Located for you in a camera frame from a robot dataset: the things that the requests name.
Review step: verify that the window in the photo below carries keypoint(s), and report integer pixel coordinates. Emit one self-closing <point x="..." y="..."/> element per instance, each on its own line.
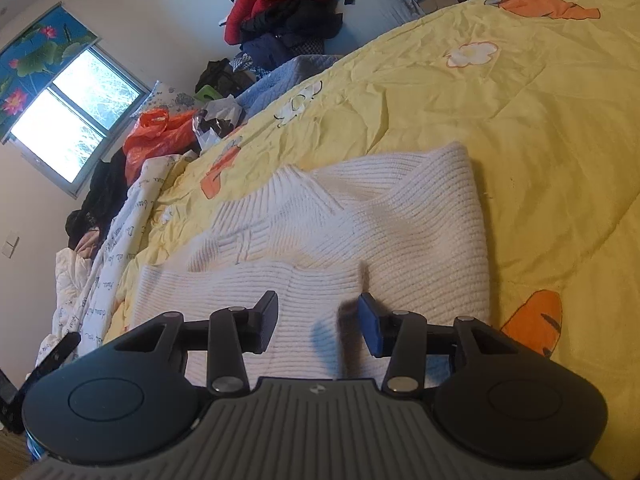
<point x="75" y="112"/>

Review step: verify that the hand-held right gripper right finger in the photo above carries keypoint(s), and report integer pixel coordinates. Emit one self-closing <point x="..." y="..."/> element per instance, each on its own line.
<point x="371" y="325"/>

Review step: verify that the black clothes pile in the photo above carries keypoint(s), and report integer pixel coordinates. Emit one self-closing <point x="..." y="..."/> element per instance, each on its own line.
<point x="97" y="200"/>

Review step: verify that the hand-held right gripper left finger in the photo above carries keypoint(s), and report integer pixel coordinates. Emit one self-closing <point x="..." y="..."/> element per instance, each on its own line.
<point x="264" y="322"/>

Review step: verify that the orange plastic bag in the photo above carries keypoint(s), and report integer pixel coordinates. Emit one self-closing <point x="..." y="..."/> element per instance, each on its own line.
<point x="155" y="137"/>

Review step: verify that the yellow carrot print quilt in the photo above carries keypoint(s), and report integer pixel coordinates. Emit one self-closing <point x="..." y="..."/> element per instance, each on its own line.
<point x="525" y="150"/>

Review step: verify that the lotus print roller blind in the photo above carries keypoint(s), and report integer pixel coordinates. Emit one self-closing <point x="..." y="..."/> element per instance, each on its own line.
<point x="35" y="57"/>

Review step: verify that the clear plastic bag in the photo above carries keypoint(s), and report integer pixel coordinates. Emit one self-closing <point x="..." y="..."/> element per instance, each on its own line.
<point x="217" y="120"/>

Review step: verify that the dark jacket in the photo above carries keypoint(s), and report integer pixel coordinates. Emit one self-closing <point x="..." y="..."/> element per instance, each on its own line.
<point x="295" y="22"/>

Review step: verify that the white patterned pillow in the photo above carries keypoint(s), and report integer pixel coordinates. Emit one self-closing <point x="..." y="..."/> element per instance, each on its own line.
<point x="115" y="240"/>

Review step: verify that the light blue blanket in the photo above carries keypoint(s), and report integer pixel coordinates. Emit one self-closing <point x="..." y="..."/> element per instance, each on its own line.
<point x="285" y="77"/>

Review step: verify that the wall light switch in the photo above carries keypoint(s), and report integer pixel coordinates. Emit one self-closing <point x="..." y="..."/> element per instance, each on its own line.
<point x="10" y="244"/>

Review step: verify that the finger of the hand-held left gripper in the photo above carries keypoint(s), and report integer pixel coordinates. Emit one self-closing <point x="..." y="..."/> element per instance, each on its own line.
<point x="54" y="356"/>

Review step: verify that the white knit sweater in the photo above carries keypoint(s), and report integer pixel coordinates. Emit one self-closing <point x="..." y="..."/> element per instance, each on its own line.
<point x="400" y="230"/>

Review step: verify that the red jacket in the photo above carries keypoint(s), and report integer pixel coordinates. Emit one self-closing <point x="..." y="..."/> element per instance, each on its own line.
<point x="265" y="2"/>

